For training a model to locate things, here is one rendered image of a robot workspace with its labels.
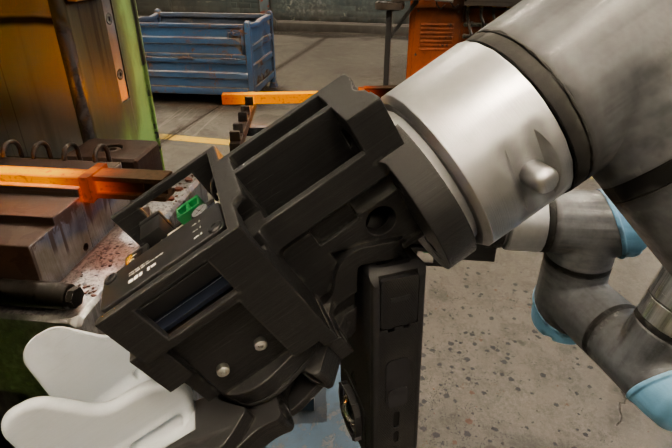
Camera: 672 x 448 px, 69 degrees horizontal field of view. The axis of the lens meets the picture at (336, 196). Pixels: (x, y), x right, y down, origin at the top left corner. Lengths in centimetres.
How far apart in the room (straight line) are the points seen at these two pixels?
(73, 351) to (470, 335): 174
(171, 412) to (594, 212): 49
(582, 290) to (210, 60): 403
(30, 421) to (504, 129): 19
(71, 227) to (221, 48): 380
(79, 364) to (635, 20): 25
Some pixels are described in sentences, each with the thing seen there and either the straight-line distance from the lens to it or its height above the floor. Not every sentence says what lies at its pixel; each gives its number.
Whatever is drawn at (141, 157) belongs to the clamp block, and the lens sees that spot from 80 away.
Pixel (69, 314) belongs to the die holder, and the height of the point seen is 92.
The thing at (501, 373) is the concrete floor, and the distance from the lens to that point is 181.
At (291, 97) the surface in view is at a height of 94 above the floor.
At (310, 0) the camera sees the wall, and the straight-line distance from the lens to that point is 837.
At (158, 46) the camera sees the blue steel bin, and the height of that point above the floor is 50.
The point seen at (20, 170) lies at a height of 101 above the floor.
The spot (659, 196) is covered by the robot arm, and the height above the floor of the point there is 118.
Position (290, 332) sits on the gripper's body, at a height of 114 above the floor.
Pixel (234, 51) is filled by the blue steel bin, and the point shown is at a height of 47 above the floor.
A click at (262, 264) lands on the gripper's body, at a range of 16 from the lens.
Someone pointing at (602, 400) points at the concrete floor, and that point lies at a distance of 185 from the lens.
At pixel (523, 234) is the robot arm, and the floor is 98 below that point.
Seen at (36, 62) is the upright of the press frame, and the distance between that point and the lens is 96.
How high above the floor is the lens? 126
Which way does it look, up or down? 27 degrees down
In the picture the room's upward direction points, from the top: straight up
